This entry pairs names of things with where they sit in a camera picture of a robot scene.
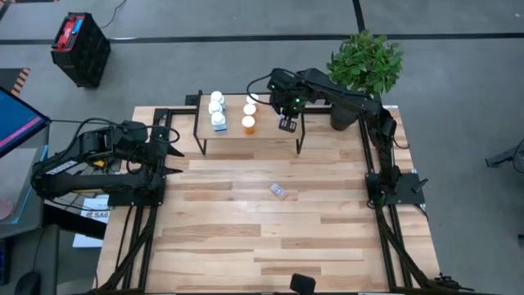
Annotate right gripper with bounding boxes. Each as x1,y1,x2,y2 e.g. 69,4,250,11
273,88,306,134

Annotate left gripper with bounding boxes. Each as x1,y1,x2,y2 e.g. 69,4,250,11
142,134,185,188

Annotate clear plastic pill bottle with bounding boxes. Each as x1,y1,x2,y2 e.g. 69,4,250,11
269,183,288,201

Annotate white paper sheet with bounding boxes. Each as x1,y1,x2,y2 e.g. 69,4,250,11
72,194,111,249

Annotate potted green plant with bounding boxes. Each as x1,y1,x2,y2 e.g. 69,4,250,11
326,28,405,132

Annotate black crate red contents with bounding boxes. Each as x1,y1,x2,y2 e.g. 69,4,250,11
50,11,112,89

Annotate grey side desk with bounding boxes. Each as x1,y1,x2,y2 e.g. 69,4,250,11
0,122,52,241

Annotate blue screen monitor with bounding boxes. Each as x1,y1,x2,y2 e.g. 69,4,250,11
0,85,52,160

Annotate black computer mouse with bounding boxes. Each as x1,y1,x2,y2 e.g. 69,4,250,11
13,270,43,295

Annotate black floor stand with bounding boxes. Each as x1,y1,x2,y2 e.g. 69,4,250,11
485,137,524,170

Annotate black aluminium table frame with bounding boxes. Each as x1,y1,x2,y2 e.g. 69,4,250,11
93,92,476,295

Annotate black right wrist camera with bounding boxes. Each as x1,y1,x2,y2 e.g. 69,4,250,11
266,68,290,94

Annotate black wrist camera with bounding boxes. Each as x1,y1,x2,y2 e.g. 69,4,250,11
266,68,290,94
122,120,149,143

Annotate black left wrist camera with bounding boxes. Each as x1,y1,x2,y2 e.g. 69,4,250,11
122,120,149,143

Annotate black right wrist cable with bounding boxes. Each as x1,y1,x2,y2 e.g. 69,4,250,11
246,72,274,107

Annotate black table-level camera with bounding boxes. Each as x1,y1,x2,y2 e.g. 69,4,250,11
289,273,317,295

